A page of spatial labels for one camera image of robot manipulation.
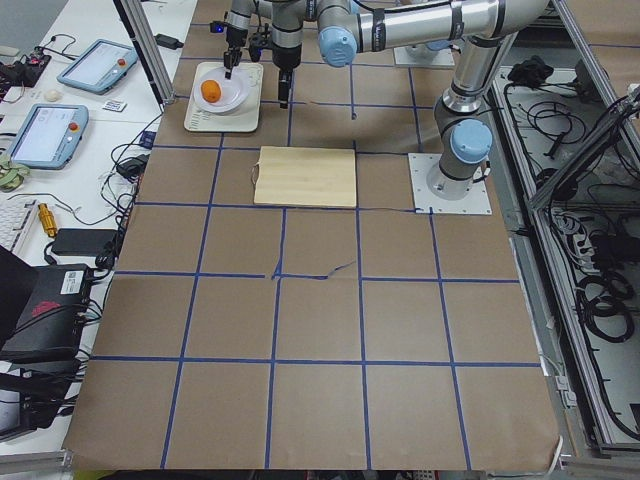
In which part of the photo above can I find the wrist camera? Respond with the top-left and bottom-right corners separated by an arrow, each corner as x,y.
209,20 -> 227,34
248,29 -> 272,62

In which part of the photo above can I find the near teach pendant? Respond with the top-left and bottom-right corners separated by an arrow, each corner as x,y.
8,104 -> 89,170

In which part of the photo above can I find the black computer box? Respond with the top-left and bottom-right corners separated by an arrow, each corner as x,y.
1,257 -> 93,364

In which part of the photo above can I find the black power adapter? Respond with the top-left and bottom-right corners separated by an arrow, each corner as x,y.
51,228 -> 116,256

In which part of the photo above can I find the wooden cutting board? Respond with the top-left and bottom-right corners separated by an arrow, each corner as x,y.
254,146 -> 357,208

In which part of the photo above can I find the white round plate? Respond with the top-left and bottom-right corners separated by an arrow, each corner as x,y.
193,67 -> 250,113

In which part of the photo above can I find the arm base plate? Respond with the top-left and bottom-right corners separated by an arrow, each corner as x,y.
408,153 -> 492,216
394,45 -> 455,69

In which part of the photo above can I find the far teach pendant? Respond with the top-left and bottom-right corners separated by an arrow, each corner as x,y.
57,39 -> 138,94

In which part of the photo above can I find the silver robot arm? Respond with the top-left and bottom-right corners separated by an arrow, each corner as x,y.
266,1 -> 547,141
223,0 -> 259,80

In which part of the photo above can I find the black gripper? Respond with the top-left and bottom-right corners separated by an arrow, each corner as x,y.
271,32 -> 302,109
223,27 -> 246,80

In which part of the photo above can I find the orange fruit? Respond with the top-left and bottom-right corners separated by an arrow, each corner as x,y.
200,79 -> 222,103

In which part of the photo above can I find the white keyboard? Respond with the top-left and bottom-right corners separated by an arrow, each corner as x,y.
0,199 -> 38,254

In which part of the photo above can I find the teach pendant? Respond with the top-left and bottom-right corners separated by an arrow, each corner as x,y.
57,39 -> 138,94
8,104 -> 89,170

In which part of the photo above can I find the gold cylindrical tool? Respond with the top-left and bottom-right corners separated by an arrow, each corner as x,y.
38,203 -> 58,238

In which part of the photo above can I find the aluminium frame post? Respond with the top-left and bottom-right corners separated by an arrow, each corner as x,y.
113,0 -> 175,107

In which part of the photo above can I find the cream bear tray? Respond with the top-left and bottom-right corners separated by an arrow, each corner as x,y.
184,62 -> 264,133

